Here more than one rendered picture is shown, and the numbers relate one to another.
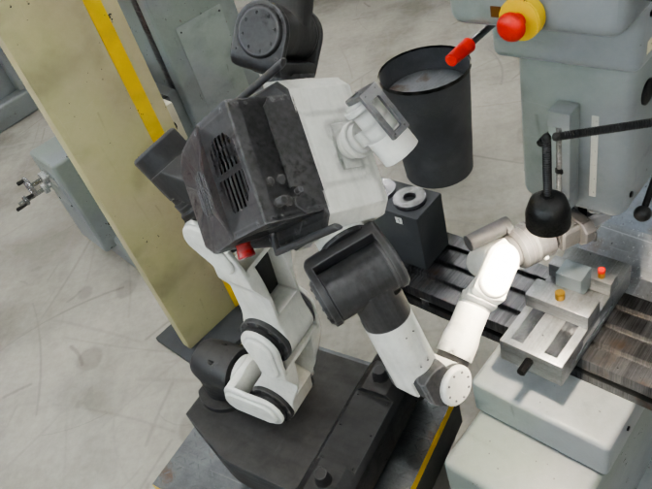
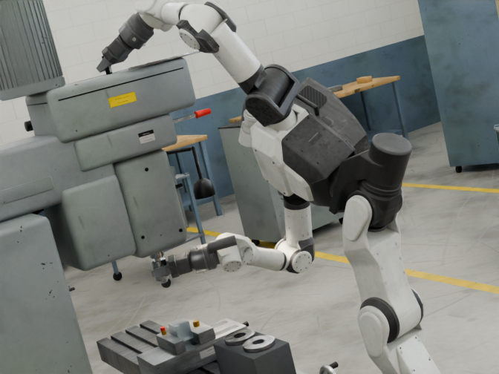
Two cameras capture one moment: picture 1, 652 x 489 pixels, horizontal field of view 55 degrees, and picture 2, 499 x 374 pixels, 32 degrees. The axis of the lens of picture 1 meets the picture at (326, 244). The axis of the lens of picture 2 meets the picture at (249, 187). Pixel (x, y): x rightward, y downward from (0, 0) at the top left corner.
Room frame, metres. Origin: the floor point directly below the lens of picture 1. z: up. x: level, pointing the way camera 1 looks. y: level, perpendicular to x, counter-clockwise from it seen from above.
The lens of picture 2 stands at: (3.64, 0.21, 1.96)
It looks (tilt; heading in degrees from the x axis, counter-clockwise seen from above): 11 degrees down; 188
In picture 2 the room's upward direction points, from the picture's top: 14 degrees counter-clockwise
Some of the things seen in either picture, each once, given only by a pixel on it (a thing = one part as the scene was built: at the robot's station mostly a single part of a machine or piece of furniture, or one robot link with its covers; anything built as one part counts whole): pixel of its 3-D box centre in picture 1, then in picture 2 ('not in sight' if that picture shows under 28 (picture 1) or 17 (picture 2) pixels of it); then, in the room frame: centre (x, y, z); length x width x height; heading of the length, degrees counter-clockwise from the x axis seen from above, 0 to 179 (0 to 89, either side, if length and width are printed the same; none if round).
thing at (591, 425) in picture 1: (583, 353); not in sight; (0.92, -0.53, 0.77); 0.50 x 0.35 x 0.12; 127
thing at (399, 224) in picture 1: (400, 220); (257, 371); (1.36, -0.22, 1.01); 0.22 x 0.12 x 0.20; 38
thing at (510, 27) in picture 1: (512, 25); not in sight; (0.77, -0.33, 1.76); 0.04 x 0.03 x 0.04; 37
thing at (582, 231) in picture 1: (551, 232); (188, 263); (0.91, -0.44, 1.23); 0.13 x 0.12 x 0.10; 12
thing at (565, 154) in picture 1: (563, 158); (174, 198); (0.86, -0.44, 1.44); 0.04 x 0.04 x 0.21; 37
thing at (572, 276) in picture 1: (572, 278); (180, 330); (0.95, -0.51, 1.02); 0.06 x 0.05 x 0.06; 36
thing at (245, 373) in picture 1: (270, 382); not in sight; (1.23, 0.29, 0.68); 0.21 x 0.20 x 0.13; 48
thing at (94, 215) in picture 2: not in sight; (87, 220); (1.04, -0.69, 1.47); 0.24 x 0.19 x 0.26; 37
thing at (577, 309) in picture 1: (561, 303); (197, 332); (0.91, -0.47, 1.00); 0.15 x 0.06 x 0.04; 36
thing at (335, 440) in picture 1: (286, 403); not in sight; (1.20, 0.27, 0.59); 0.64 x 0.52 x 0.33; 48
